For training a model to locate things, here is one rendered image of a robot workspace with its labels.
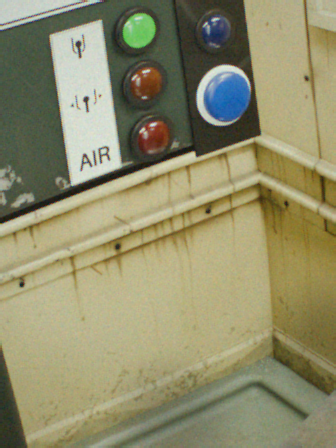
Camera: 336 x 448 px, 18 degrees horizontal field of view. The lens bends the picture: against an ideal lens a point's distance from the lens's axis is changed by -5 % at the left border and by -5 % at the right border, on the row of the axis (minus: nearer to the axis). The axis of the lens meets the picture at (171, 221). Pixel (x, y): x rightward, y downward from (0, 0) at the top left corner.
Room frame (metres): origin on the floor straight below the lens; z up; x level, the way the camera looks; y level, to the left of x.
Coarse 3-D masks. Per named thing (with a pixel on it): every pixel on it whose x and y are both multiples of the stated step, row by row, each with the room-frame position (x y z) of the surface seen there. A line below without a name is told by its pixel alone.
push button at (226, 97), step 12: (228, 72) 0.57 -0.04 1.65; (216, 84) 0.56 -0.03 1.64; (228, 84) 0.57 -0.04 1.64; (240, 84) 0.57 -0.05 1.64; (204, 96) 0.56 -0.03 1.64; (216, 96) 0.56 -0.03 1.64; (228, 96) 0.56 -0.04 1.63; (240, 96) 0.57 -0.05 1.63; (216, 108) 0.56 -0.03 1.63; (228, 108) 0.56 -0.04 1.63; (240, 108) 0.57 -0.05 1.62; (228, 120) 0.57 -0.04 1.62
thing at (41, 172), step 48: (144, 0) 0.56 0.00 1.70; (0, 48) 0.51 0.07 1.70; (48, 48) 0.53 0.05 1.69; (0, 96) 0.51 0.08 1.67; (48, 96) 0.52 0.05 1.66; (0, 144) 0.51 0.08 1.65; (48, 144) 0.52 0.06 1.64; (192, 144) 0.57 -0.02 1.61; (0, 192) 0.51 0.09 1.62; (48, 192) 0.52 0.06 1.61
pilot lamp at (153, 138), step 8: (144, 128) 0.54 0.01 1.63; (152, 128) 0.55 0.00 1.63; (160, 128) 0.55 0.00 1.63; (144, 136) 0.54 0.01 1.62; (152, 136) 0.54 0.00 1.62; (160, 136) 0.55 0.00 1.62; (168, 136) 0.55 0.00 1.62; (144, 144) 0.54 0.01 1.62; (152, 144) 0.54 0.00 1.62; (160, 144) 0.55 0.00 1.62; (144, 152) 0.54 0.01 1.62; (152, 152) 0.54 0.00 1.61
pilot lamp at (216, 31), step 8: (216, 16) 0.57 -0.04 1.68; (208, 24) 0.57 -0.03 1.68; (216, 24) 0.57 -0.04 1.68; (224, 24) 0.57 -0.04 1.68; (208, 32) 0.57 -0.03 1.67; (216, 32) 0.57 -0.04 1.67; (224, 32) 0.57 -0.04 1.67; (208, 40) 0.57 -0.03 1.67; (216, 40) 0.57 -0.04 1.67; (224, 40) 0.57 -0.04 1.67
